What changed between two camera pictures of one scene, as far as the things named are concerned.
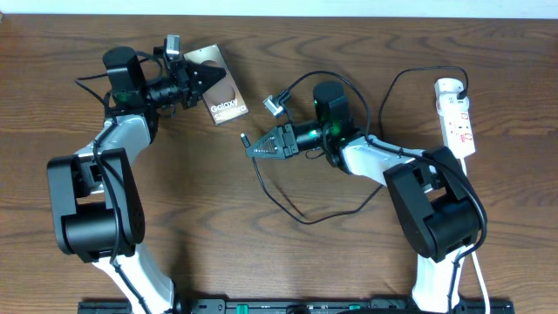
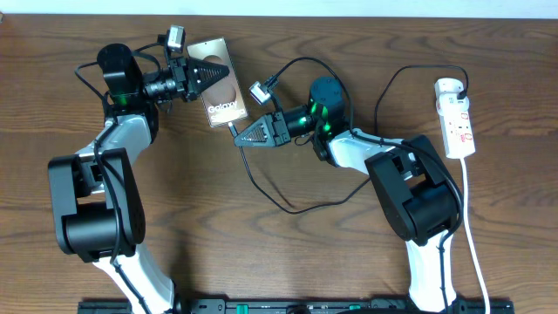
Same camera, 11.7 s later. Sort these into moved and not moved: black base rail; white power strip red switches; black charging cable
Moved: black charging cable
Not moved: white power strip red switches; black base rail
